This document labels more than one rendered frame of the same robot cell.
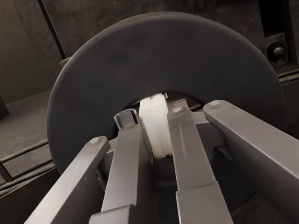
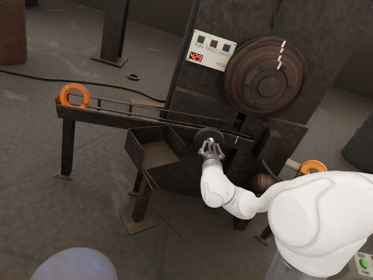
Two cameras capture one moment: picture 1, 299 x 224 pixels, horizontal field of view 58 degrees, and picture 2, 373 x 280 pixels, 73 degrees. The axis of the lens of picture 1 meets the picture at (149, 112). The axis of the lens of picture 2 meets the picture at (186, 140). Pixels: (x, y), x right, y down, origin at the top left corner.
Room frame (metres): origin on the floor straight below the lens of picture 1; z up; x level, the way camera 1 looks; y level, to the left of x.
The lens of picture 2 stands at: (-0.88, 0.42, 1.49)
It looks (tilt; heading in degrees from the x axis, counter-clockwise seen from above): 32 degrees down; 344
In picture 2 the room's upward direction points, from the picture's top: 20 degrees clockwise
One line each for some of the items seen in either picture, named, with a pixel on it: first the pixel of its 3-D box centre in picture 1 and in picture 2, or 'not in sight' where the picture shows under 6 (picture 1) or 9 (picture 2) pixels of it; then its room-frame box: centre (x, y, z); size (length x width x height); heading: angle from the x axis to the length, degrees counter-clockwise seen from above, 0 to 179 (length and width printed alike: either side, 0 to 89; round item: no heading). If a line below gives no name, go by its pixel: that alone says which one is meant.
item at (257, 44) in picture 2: not in sight; (263, 79); (0.51, -0.31, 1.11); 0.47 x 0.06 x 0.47; 83
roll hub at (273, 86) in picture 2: not in sight; (267, 85); (0.41, -0.30, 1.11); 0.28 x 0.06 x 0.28; 83
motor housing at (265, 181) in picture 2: not in sight; (257, 204); (0.33, -0.62, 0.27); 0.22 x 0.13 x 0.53; 83
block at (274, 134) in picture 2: not in sight; (266, 145); (0.49, -0.55, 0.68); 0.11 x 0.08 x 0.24; 173
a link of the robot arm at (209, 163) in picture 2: not in sight; (212, 169); (-0.06, 0.02, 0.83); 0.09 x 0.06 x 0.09; 83
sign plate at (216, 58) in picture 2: not in sight; (210, 51); (0.66, 0.01, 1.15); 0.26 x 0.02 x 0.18; 83
